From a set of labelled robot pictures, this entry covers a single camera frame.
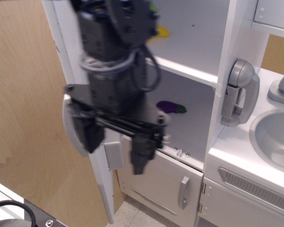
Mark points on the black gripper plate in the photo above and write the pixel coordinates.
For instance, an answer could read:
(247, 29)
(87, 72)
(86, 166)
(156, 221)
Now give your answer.
(140, 120)

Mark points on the white fridge door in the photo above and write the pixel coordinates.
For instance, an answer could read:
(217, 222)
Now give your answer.
(66, 35)

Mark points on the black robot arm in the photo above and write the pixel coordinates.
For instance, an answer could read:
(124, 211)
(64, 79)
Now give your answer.
(114, 35)

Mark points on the grey ice dispenser box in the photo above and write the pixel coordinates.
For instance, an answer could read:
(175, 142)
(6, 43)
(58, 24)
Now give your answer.
(114, 150)

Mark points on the purple toy eggplant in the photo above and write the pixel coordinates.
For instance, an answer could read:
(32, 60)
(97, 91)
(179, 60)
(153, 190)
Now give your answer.
(170, 107)

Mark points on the white freezer door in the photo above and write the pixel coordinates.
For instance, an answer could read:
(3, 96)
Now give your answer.
(157, 188)

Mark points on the black base with screw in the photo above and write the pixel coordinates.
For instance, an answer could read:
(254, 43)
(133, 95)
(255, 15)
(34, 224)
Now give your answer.
(33, 218)

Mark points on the yellow toy banana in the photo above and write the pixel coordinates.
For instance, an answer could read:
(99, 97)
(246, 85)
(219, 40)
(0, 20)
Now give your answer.
(161, 32)

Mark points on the grey toy phone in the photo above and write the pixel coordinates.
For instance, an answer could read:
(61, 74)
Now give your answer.
(241, 94)

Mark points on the white oven door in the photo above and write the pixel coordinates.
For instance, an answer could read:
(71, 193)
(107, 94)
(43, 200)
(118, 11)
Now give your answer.
(225, 207)

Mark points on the green toy pear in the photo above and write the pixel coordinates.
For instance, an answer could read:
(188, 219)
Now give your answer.
(153, 7)

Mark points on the grey toy sink basin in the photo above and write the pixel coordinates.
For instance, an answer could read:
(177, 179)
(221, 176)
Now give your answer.
(266, 135)

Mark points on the grey oven vent grille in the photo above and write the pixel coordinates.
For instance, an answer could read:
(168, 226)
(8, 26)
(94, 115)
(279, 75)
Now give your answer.
(252, 188)

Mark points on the white upper microwave cabinet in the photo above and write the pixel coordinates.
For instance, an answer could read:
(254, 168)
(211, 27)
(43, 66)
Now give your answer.
(269, 17)

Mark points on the grey freezer door handle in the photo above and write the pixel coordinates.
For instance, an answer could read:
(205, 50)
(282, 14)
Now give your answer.
(181, 199)

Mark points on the aluminium frame rail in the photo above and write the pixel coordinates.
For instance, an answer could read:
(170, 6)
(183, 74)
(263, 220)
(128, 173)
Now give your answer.
(10, 211)

